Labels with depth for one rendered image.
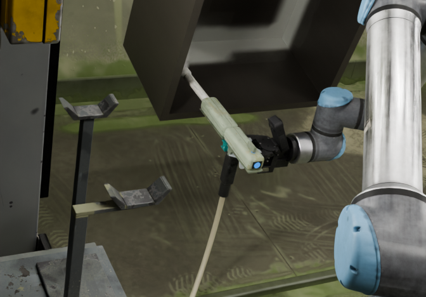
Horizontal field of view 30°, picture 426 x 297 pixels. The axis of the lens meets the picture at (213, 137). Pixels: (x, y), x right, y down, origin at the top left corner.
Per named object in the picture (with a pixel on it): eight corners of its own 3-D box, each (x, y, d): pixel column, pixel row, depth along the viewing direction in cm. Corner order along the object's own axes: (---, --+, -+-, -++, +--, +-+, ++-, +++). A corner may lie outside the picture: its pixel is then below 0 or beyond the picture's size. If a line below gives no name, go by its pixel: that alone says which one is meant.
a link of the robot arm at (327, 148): (333, 120, 237) (325, 149, 241) (298, 123, 231) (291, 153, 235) (352, 136, 230) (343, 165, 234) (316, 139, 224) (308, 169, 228)
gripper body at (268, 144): (255, 174, 222) (291, 171, 228) (264, 150, 217) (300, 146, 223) (243, 158, 227) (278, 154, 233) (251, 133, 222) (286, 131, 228)
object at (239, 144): (249, 220, 218) (267, 153, 206) (234, 223, 216) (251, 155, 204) (180, 123, 253) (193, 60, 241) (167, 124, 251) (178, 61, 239)
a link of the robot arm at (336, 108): (359, 89, 229) (348, 126, 235) (319, 81, 229) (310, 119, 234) (362, 102, 221) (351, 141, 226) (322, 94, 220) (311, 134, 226)
